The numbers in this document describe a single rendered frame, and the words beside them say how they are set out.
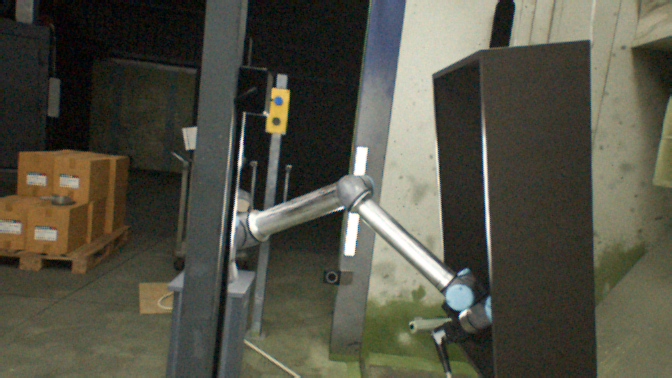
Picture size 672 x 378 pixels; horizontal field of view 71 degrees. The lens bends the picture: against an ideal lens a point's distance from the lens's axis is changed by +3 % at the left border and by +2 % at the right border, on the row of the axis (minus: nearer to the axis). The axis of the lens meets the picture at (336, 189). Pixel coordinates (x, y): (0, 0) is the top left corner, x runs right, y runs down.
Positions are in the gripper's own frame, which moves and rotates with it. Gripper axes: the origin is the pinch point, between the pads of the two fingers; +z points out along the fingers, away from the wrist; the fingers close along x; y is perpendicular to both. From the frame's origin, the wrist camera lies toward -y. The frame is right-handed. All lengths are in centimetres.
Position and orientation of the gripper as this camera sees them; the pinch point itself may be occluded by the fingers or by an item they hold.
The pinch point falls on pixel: (435, 333)
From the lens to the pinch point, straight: 210.9
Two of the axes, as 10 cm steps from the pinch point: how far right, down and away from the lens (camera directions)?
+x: 8.7, 0.8, 4.9
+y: 2.0, 8.4, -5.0
